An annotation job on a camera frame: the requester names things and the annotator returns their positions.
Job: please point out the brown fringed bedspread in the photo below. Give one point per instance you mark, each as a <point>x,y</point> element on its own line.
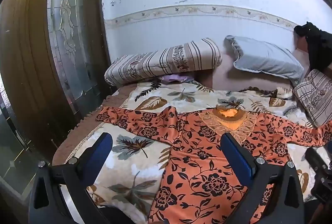
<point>85,130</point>

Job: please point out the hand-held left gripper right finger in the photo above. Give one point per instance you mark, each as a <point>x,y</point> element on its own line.
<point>234,155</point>

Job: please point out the black cloth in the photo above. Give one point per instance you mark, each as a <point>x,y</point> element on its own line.
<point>319,47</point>

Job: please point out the orange floral garment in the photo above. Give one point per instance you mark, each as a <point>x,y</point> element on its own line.
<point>197,141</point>

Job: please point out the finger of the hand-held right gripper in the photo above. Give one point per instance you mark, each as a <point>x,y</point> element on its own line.
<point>314,159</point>

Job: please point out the striped bolster pillow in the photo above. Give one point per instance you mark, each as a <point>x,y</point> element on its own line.
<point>160,63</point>

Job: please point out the grey pillow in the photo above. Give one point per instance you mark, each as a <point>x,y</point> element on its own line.
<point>262,58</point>

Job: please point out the wooden door with glass panel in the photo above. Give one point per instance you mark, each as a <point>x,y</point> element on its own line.
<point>26,58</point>

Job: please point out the leaf-print blanket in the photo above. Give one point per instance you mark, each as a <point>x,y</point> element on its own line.
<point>145,161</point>

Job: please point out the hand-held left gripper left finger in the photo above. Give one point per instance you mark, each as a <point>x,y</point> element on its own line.
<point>103,146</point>

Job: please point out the pink-brown bed headboard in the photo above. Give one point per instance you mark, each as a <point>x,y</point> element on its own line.
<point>228,78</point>

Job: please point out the striped floral flat pillow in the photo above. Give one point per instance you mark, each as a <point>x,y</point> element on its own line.
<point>316,94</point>

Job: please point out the purple cloth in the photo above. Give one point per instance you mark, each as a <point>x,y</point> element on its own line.
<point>172,79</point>

